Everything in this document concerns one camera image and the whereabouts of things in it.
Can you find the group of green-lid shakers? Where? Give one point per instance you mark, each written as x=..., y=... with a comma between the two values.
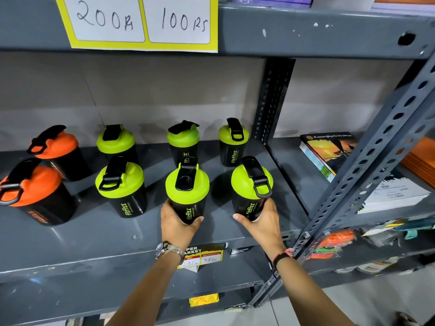
x=120, y=186

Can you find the black wristband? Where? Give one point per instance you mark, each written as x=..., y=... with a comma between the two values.
x=281, y=257

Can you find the white printed booklet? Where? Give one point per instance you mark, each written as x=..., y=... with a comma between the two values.
x=394, y=193

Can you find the orange and white book stack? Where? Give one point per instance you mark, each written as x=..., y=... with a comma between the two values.
x=404, y=3

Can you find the purple book stack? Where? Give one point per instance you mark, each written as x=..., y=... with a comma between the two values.
x=272, y=0

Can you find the grey metal shelf rack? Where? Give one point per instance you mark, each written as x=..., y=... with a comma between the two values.
x=272, y=30

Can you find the orange-lid black shaker bottle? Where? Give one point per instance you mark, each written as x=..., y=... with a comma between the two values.
x=34, y=193
x=57, y=149

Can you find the person's right forearm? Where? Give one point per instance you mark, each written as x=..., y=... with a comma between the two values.
x=306, y=295

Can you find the person's left forearm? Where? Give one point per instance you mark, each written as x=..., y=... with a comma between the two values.
x=153, y=288

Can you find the stack of sunset-cover books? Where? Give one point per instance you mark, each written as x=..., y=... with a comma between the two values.
x=328, y=149

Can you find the yellow-edged white paper sign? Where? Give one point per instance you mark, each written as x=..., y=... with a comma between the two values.
x=136, y=20

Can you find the silver wristwatch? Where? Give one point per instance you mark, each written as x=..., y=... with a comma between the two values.
x=170, y=249

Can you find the orange and green packet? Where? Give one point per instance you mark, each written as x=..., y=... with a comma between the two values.
x=334, y=242

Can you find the person's right thumb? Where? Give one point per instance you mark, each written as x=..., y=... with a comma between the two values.
x=242, y=219

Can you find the white packets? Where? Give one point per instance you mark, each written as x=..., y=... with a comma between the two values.
x=370, y=266

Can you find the small black shelf label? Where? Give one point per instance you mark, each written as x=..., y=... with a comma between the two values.
x=241, y=250

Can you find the teal and white packet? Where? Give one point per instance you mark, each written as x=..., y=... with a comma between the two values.
x=401, y=227

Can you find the red and yellow shelf label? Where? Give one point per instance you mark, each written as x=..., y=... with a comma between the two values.
x=204, y=256

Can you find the green-lid black shaker bottle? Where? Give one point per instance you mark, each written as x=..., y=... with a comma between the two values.
x=187, y=188
x=249, y=186

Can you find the person's left thumb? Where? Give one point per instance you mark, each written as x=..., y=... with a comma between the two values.
x=196, y=222

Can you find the person's left hand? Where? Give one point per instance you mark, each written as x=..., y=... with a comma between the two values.
x=175, y=229

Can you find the person's right hand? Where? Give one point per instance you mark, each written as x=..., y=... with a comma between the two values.
x=266, y=230

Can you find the stack of orange books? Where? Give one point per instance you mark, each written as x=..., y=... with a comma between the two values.
x=419, y=159

